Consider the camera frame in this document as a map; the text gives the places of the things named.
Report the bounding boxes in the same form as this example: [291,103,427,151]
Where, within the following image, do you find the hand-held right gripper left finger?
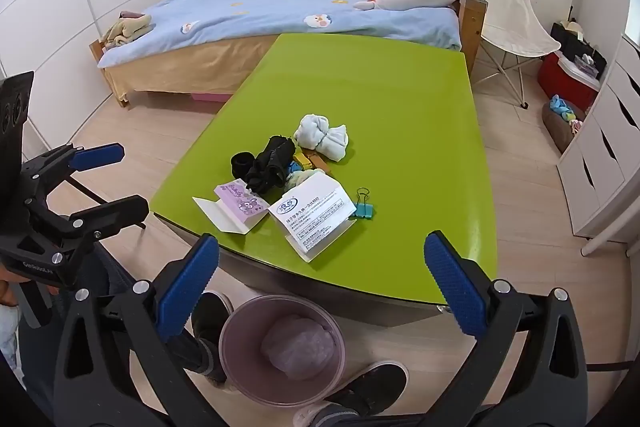
[52,233,241,427]

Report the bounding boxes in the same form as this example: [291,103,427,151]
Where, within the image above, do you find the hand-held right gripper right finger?
[424,231,588,427]

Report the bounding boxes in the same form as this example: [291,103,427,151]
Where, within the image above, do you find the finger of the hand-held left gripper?
[30,194,150,258]
[20,144,126,202]

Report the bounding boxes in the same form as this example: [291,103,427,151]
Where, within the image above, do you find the pink trash bin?
[218,294,347,405]

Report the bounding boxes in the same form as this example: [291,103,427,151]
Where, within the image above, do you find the purple printed box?
[192,178,271,235]

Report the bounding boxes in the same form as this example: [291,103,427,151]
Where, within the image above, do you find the teal binder clip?
[348,188,377,220]

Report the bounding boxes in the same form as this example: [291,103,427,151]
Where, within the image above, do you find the white paper box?
[267,170,353,264]

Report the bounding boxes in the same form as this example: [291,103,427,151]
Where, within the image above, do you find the black stitched cloth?
[245,136,297,195]

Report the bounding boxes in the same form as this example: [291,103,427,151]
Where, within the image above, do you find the white sock bundle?
[293,114,351,164]

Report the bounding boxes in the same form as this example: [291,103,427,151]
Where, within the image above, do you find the black shoe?
[192,291,236,360]
[292,361,410,427]

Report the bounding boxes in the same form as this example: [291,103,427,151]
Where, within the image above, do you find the person's left leg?
[165,334,228,383]

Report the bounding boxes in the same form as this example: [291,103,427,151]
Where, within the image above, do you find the person's leg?
[300,402,391,427]
[165,334,228,383]

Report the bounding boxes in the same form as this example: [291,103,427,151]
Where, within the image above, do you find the wooden bed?
[89,0,488,108]

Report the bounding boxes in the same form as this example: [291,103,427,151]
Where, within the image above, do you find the clear plastic bag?
[261,316,337,380]

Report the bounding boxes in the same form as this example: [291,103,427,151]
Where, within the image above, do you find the folded beige towel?
[100,13,153,48]

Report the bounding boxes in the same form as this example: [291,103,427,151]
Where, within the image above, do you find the black rolled band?
[231,152,257,178]

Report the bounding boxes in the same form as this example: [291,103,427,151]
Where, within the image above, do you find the person's right leg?
[300,402,391,427]

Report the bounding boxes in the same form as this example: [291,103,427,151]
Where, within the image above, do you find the wooden clothespin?
[300,151,331,175]

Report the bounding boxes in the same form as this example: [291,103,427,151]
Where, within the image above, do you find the brown cushion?
[542,101,586,152]

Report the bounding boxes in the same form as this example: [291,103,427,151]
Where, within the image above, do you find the white drawer cabinet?
[557,34,640,244]

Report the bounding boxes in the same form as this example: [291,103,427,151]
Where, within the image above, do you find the blue soft toy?
[550,94,576,122]

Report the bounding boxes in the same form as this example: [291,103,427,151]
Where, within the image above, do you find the blue printed blanket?
[97,0,463,68]

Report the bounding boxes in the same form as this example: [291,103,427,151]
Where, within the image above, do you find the red box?
[537,52,601,112]

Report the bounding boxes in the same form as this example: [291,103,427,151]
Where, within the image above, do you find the white folding chair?
[447,0,563,110]

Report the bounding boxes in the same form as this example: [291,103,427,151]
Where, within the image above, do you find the black bag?
[550,21,608,80]

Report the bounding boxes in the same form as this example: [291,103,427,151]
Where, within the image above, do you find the window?
[625,0,640,48]

